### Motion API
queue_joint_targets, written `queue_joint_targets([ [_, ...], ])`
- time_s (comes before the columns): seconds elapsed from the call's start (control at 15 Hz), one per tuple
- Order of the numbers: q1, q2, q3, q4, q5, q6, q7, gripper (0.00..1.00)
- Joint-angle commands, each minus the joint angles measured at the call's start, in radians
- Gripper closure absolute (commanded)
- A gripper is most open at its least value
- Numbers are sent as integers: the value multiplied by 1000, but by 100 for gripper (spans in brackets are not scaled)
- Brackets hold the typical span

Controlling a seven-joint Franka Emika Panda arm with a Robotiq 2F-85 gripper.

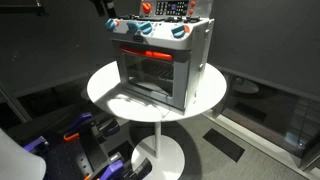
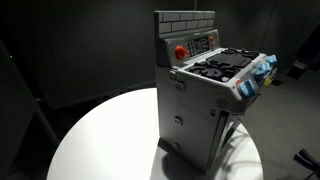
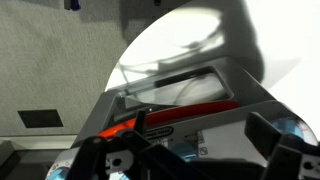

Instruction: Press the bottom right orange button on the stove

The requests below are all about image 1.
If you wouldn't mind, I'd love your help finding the white grey toy stove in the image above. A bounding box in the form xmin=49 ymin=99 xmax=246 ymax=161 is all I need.
xmin=105 ymin=0 xmax=215 ymax=116

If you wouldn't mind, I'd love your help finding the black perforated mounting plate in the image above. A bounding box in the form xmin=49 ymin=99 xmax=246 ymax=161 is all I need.
xmin=43 ymin=124 xmax=104 ymax=180

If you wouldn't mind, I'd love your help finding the orange oven door handle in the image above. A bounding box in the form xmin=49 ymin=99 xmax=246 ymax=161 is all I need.
xmin=119 ymin=45 xmax=174 ymax=61

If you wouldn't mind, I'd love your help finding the orange panel knob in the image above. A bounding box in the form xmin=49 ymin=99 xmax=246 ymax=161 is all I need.
xmin=141 ymin=1 xmax=152 ymax=15

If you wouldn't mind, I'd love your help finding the orange clamp clip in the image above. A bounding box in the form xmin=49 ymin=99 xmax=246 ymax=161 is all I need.
xmin=63 ymin=132 xmax=81 ymax=143

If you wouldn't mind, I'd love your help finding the blue stove knob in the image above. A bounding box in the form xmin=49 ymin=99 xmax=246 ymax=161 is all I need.
xmin=138 ymin=21 xmax=154 ymax=36
xmin=105 ymin=18 xmax=118 ymax=32
xmin=126 ymin=21 xmax=140 ymax=34
xmin=171 ymin=24 xmax=187 ymax=39

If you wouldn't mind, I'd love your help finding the grey toy oven door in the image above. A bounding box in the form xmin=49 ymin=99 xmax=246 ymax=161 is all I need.
xmin=111 ymin=39 xmax=192 ymax=112

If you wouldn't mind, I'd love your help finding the black rectangular floor panel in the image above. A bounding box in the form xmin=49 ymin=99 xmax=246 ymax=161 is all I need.
xmin=202 ymin=128 xmax=246 ymax=163

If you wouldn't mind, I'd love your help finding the black toy keypad display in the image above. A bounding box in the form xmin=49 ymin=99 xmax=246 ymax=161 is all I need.
xmin=155 ymin=0 xmax=190 ymax=16

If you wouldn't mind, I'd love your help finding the round white pedestal table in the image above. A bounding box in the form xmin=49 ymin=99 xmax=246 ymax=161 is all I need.
xmin=86 ymin=60 xmax=228 ymax=180

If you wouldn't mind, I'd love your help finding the dark glass partition panel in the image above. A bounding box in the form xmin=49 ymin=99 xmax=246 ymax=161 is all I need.
xmin=213 ymin=66 xmax=320 ymax=171

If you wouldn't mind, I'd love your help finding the purple spring clamp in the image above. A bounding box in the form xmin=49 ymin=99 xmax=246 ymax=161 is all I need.
xmin=64 ymin=112 xmax=94 ymax=134
xmin=23 ymin=135 xmax=50 ymax=156
xmin=96 ymin=159 xmax=126 ymax=180

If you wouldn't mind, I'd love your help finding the black spring clamp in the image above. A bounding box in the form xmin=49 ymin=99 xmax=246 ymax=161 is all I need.
xmin=96 ymin=118 xmax=121 ymax=138
xmin=128 ymin=157 xmax=153 ymax=180

